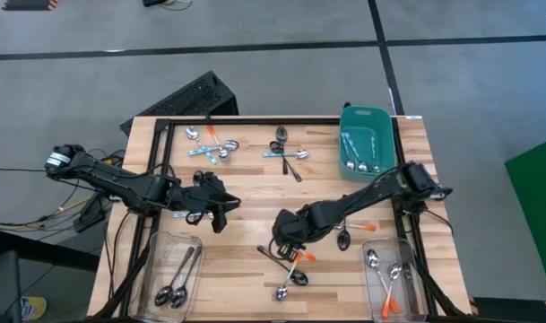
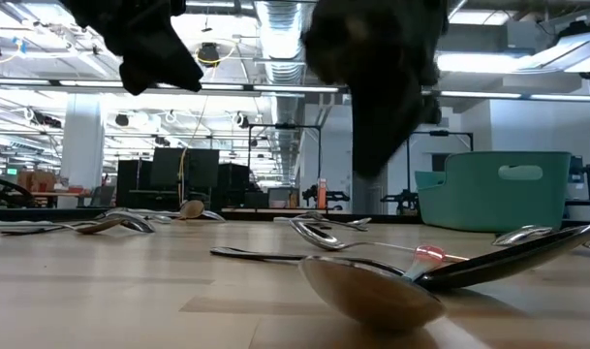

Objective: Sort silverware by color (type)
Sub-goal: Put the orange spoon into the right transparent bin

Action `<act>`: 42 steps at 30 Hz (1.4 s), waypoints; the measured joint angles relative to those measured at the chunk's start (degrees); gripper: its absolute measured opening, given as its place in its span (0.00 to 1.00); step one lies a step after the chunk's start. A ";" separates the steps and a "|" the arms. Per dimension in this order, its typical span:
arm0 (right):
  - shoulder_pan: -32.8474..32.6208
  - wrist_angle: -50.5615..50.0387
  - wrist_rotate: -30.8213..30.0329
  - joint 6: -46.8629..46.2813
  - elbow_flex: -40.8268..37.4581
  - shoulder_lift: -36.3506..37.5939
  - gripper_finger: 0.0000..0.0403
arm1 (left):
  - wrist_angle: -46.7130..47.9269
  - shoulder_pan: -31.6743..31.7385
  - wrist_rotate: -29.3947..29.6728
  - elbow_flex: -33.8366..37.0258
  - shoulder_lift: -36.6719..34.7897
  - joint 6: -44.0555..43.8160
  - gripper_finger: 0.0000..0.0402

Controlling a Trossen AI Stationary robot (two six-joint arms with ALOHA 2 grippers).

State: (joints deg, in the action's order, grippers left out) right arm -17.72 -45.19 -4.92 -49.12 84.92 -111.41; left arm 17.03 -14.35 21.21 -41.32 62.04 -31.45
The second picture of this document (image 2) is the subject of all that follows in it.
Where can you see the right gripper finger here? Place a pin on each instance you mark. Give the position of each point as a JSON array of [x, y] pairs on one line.
[[401, 121], [369, 136]]

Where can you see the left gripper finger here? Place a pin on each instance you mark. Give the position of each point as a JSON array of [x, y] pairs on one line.
[[178, 72], [135, 77]]

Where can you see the black background robot arm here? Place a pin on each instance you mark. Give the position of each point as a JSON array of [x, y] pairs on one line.
[[335, 196], [401, 201]]

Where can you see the black ceiling dome device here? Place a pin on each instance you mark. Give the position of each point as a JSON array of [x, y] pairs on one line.
[[208, 54]]

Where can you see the orange upright device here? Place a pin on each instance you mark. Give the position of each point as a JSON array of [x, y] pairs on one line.
[[322, 194]]

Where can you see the white square pillar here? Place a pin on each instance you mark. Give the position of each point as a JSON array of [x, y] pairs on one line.
[[83, 145]]

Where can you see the black computer monitor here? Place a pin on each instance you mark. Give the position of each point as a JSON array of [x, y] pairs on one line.
[[202, 167], [168, 167]]

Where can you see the black cabinet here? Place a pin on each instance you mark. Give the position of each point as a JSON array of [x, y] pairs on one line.
[[234, 184], [132, 181]]

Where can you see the long ceiling light bar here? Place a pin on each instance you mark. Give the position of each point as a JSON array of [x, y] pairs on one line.
[[517, 95]]

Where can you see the teal plastic bin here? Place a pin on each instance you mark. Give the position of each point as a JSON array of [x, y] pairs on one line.
[[493, 203]]

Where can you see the brown cardboard box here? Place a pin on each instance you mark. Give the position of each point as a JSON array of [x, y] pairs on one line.
[[35, 181]]

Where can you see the green exit sign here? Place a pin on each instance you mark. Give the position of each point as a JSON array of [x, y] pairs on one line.
[[12, 171]]

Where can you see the black background equipment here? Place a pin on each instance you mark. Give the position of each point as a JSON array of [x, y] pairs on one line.
[[4, 191]]

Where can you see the black clamp device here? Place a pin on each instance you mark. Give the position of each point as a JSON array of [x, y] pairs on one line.
[[581, 179]]

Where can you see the black metal stand frame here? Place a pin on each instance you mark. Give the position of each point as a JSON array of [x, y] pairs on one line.
[[444, 133], [285, 126]]

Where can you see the silver ceiling air duct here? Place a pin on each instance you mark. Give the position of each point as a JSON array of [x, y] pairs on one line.
[[280, 39]]

